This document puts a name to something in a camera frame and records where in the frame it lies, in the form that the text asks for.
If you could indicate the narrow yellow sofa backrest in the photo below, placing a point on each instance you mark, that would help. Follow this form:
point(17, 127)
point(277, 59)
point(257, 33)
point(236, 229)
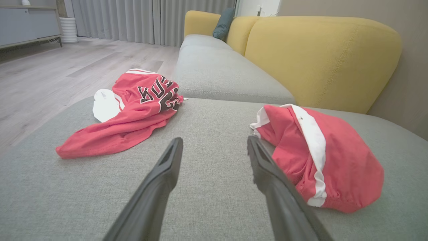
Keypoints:
point(239, 31)

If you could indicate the small grey sofa seat cushion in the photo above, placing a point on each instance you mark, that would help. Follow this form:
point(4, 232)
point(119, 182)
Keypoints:
point(202, 41)

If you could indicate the red basketball jersey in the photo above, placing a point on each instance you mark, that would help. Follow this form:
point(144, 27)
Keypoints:
point(133, 120)

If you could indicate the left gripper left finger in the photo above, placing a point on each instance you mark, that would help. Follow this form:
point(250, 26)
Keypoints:
point(150, 197)

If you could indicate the grey TV cabinet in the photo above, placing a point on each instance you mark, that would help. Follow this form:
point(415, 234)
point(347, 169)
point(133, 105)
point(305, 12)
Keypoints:
point(26, 25)

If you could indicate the grey curtain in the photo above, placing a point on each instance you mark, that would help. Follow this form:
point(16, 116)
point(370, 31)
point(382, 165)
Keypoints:
point(133, 20)

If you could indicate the yellow sofa armrest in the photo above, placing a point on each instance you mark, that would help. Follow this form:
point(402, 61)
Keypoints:
point(199, 23)

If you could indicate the white ribbed plant pot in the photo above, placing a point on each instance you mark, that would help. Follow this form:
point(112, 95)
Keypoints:
point(69, 30)

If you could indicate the small white home camera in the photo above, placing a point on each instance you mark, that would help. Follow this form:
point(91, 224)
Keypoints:
point(25, 2)

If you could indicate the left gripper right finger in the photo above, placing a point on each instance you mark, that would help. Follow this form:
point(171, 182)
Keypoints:
point(284, 204)

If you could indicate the wide yellow sofa backrest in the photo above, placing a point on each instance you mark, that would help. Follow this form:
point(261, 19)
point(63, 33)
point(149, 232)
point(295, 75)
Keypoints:
point(317, 57)

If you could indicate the teal throw pillow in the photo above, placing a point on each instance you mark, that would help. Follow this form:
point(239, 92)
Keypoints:
point(223, 24)

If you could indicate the large grey sofa seat cushion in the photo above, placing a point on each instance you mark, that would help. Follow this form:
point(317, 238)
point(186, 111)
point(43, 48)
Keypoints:
point(220, 72)

